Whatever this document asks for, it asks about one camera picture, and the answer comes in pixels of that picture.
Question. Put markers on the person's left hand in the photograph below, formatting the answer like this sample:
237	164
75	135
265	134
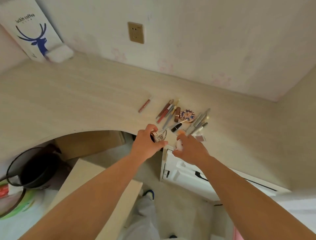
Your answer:
143	145

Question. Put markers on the person's right hand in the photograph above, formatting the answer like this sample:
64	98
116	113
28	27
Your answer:
192	152

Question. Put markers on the person's right thumb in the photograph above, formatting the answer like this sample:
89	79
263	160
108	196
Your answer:
177	153

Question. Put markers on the person's left thumb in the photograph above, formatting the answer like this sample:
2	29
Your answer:
161	145

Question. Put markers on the white bottle with orange cap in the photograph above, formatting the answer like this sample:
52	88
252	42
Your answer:
179	145

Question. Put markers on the silver eyelash curler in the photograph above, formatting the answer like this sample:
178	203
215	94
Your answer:
160	136

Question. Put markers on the person's left forearm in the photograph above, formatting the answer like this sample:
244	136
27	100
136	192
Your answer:
93	197

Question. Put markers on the person's right forearm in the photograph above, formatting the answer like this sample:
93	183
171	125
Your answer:
246	200

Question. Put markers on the thin silver cosmetic brush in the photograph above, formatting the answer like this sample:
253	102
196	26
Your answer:
172	126

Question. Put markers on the black mascara tube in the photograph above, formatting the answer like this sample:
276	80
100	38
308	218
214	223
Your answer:
176	127

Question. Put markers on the white open drawer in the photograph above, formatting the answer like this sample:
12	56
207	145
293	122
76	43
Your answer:
184	175

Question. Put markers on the small pink eyeshadow case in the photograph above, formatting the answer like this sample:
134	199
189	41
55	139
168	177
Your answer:
200	137

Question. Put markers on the grey cosmetic pencil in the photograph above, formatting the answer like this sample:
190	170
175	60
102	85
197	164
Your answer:
200	118
196	124
169	117

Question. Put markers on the red lip pen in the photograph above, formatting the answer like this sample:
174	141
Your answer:
165	114

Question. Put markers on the white pen with black cap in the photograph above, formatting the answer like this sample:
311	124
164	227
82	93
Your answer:
200	128

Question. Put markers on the brown lipstick tube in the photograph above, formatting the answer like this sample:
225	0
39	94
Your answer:
177	114

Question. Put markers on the dark red lip pencil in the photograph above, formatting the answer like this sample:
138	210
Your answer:
165	108

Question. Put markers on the round patterned compact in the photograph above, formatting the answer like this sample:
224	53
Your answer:
187	115

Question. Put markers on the gold-capped cosmetic pen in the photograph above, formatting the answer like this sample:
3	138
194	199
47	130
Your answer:
175	107

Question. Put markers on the red glitter lip pencil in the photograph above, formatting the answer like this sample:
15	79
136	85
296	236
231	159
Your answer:
144	106

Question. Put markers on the blue and white shoe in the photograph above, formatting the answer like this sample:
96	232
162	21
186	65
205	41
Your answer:
149	194

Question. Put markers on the wooden under-desk cabinet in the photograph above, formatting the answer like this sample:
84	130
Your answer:
88	142

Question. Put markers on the person's grey trousers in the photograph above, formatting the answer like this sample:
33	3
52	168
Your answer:
143	220

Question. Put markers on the light wooden stool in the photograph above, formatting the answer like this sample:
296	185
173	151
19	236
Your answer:
81	173

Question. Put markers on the black mesh trash bin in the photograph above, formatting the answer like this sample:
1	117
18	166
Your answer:
37	168

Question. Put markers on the white tissue packet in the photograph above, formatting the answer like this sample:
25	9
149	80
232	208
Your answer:
60	53

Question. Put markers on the colourful plastic bag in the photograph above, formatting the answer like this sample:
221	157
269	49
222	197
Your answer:
14	202

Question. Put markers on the white paper bag blue deer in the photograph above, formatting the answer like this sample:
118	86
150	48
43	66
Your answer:
27	27

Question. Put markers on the gold wall socket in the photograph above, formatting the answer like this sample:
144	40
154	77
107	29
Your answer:
135	32

